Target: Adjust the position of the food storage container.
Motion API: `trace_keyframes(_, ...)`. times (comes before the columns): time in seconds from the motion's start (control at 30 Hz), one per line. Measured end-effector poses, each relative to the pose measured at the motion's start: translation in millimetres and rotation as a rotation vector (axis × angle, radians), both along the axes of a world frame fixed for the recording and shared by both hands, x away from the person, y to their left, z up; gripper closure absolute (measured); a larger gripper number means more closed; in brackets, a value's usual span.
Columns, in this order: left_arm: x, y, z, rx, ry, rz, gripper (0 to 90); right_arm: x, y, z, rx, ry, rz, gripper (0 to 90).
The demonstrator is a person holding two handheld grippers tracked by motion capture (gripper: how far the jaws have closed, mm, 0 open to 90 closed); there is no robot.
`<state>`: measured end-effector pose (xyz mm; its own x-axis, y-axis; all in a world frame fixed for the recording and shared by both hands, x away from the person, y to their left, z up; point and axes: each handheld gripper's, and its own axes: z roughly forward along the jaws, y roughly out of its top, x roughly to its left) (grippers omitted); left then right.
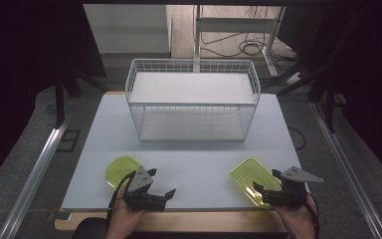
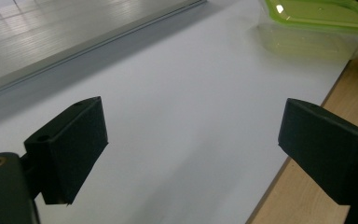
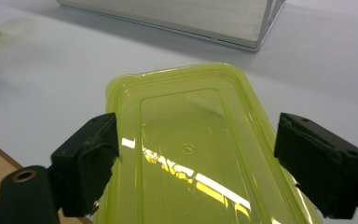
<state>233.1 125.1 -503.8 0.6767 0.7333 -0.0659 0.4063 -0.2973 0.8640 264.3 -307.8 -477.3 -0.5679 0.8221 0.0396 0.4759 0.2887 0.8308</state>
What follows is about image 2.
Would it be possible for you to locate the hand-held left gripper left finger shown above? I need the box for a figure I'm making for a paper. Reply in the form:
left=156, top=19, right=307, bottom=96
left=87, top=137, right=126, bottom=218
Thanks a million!
left=23, top=96, right=109, bottom=206

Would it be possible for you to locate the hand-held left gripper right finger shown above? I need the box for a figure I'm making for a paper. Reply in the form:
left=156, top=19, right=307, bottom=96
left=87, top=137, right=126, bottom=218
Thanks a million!
left=277, top=98, right=358, bottom=207

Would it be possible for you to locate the rectangular green lidded container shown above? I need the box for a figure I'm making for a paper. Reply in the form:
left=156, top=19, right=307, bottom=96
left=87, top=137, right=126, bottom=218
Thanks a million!
left=255, top=0, right=358, bottom=62

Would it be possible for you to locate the white table board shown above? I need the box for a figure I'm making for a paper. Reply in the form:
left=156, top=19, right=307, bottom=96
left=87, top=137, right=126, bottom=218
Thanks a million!
left=0, top=0, right=352, bottom=224

